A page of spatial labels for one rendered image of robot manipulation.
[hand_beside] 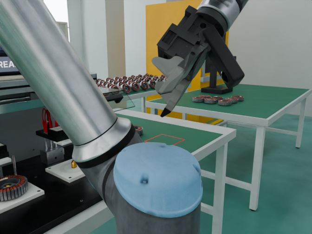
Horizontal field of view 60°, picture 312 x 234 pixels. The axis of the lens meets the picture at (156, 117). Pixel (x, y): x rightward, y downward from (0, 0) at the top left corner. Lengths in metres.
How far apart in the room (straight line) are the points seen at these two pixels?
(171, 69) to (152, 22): 4.40
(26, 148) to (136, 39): 6.47
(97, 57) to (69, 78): 4.64
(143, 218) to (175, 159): 0.09
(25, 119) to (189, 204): 0.97
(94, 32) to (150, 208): 4.83
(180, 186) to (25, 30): 0.28
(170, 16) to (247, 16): 1.95
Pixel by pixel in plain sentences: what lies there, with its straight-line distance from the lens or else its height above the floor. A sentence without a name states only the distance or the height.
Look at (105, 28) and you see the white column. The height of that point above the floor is 1.57.
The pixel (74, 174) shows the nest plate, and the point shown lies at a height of 0.78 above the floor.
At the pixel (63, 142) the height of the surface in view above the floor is 0.88.
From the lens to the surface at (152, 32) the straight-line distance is 4.83.
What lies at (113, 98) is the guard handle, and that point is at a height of 1.06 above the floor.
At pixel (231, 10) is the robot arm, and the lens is 0.56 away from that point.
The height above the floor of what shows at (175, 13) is 1.77.
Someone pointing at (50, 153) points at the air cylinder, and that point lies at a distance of 1.16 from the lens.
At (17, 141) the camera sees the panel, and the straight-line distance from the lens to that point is 1.23.
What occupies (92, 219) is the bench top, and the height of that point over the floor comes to 0.73.
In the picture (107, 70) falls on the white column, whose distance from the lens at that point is 4.88.
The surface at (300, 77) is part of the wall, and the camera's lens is 5.75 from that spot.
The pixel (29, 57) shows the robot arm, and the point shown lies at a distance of 0.41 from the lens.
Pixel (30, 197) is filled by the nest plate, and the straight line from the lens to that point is 0.94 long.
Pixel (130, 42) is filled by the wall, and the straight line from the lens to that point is 7.66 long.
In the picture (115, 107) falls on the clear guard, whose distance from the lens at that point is 0.96.
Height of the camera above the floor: 1.22
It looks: 14 degrees down
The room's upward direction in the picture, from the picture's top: straight up
